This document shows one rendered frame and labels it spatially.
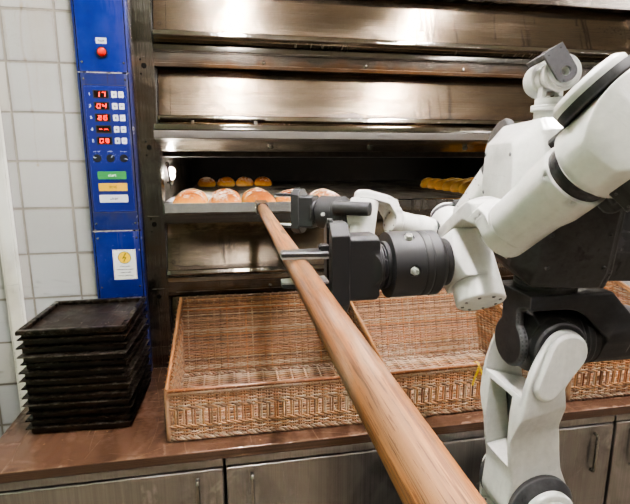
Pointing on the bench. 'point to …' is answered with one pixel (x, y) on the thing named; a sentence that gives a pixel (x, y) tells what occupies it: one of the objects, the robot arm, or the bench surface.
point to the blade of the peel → (222, 207)
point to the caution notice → (124, 264)
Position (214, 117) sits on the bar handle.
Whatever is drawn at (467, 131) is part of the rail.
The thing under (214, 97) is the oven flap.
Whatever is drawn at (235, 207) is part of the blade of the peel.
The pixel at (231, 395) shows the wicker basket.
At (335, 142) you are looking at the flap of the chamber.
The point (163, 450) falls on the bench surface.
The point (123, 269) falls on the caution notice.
